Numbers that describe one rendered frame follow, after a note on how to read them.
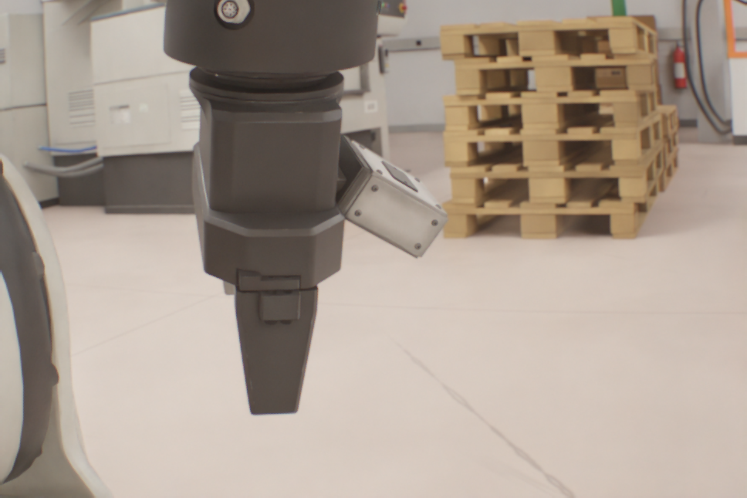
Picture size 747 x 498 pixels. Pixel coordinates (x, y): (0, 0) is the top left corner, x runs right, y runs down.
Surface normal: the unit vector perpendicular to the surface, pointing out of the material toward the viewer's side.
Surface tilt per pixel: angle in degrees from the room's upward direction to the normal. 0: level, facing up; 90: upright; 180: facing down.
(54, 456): 90
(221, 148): 102
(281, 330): 106
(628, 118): 90
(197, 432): 0
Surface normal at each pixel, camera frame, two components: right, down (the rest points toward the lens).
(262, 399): 0.24, 0.39
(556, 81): -0.35, 0.15
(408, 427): -0.07, -0.99
